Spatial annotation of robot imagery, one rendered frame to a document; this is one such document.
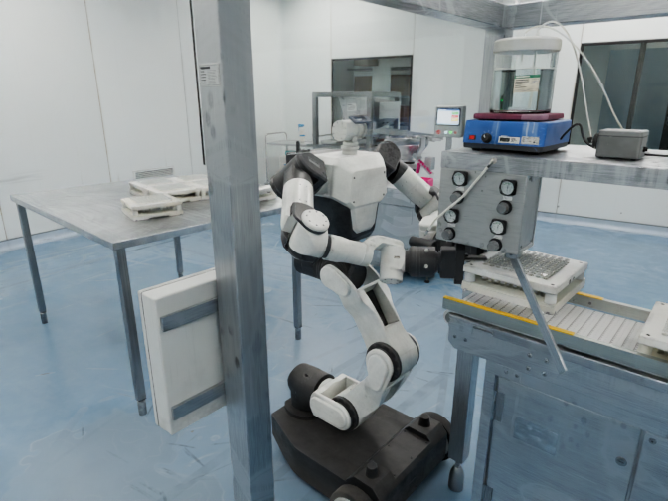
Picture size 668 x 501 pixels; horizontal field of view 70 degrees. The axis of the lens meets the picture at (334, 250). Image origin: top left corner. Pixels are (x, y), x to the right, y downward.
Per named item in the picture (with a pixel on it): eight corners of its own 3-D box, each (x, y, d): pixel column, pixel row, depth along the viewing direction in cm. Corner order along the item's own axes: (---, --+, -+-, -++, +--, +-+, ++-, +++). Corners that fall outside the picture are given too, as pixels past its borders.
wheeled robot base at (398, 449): (250, 454, 200) (247, 386, 190) (333, 399, 238) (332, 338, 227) (373, 544, 160) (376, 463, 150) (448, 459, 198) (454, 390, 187)
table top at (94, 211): (10, 200, 297) (9, 195, 296) (172, 179, 374) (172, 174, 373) (113, 250, 200) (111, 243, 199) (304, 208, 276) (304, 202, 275)
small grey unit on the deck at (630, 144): (580, 156, 107) (584, 128, 105) (588, 154, 112) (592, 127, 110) (642, 161, 100) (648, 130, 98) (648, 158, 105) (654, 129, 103)
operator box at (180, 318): (155, 423, 86) (136, 290, 78) (232, 383, 98) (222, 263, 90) (173, 438, 82) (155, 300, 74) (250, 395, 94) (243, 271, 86)
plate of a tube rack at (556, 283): (556, 296, 114) (557, 288, 113) (462, 271, 130) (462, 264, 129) (587, 268, 131) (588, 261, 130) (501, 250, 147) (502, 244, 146)
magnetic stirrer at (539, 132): (457, 150, 120) (460, 113, 117) (493, 144, 135) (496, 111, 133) (539, 156, 107) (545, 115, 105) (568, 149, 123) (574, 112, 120)
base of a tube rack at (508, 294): (553, 315, 115) (554, 306, 115) (460, 288, 131) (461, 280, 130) (584, 285, 132) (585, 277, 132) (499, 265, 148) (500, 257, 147)
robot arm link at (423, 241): (457, 256, 158) (430, 250, 166) (457, 226, 154) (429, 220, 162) (436, 267, 151) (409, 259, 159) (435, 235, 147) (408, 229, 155)
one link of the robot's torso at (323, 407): (308, 417, 195) (308, 389, 190) (340, 395, 209) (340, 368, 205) (347, 439, 182) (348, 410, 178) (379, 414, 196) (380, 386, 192)
